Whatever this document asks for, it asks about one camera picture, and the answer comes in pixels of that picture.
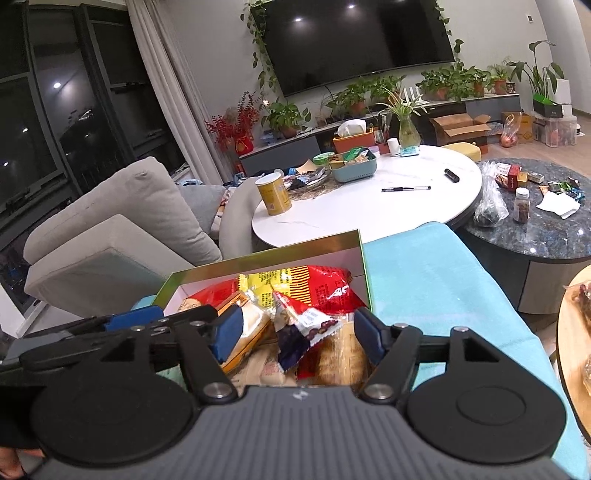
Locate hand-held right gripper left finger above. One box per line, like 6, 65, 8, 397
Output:
55, 304, 245, 402

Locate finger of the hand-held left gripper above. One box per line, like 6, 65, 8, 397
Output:
60, 306, 165, 334

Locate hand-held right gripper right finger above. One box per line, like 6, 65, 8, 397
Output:
353, 306, 513, 402

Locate orange bread packet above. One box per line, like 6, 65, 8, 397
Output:
217, 291, 273, 374

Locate green-edged white box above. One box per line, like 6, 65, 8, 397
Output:
152, 229, 375, 388

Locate clear bread packet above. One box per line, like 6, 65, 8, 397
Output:
298, 320, 370, 386

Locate pale snack packet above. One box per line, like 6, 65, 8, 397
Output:
228, 344, 301, 388

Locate yellow red snack packet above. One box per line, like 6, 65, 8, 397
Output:
238, 264, 370, 319

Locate grey rounded chair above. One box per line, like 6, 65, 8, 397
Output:
218, 188, 262, 257

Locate grey sofa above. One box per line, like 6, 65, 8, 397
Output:
23, 156, 225, 319

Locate white round table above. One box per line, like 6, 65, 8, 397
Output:
252, 144, 483, 252

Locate blue-grey pillow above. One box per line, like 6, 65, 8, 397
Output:
178, 184, 227, 232

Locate yellow can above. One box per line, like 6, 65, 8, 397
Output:
255, 173, 293, 216

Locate blue basket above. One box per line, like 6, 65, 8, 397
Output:
330, 148, 377, 183

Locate pile of snack wrappers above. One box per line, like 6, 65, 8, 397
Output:
281, 166, 333, 192

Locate red pen holder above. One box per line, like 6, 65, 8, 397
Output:
374, 115, 391, 155

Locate dark marble table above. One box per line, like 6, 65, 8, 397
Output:
455, 158, 591, 315

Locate grey television cabinet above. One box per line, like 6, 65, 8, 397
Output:
239, 93, 522, 176

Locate red berry plant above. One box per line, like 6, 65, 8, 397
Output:
204, 91, 264, 155

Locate orange tissue box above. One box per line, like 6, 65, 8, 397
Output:
332, 119, 375, 154

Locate brown jar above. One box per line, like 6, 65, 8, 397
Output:
513, 187, 531, 223

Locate round wooden table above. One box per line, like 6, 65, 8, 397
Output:
556, 265, 591, 455

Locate glass vase with plant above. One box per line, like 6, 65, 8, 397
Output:
376, 88, 430, 158

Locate yellow round stool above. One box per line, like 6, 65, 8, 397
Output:
442, 141, 482, 162

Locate red box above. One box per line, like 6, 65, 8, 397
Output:
496, 164, 520, 191

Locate dark window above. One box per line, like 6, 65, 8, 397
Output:
0, 0, 188, 319

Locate potted green plant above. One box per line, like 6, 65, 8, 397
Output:
418, 69, 451, 101
455, 65, 492, 97
261, 99, 312, 138
489, 65, 511, 95
330, 80, 370, 116
369, 76, 407, 104

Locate open cardboard box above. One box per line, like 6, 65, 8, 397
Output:
429, 112, 492, 147

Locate white curtain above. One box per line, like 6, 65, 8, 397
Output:
126, 0, 227, 185

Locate white paper napkin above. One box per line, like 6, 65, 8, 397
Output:
536, 191, 580, 219

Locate clear bag of fruit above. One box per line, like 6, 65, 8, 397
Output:
500, 113, 522, 148

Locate brown carton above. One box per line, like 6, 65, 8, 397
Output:
502, 111, 536, 144

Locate clear storage boxes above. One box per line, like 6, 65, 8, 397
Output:
533, 113, 578, 147

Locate hanging green vine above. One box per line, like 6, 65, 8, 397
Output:
240, 0, 279, 93

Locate black green box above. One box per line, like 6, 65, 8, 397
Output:
532, 93, 564, 118

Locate black television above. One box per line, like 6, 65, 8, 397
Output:
252, 0, 457, 97

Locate tall leafy plant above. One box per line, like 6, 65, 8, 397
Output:
508, 41, 565, 100

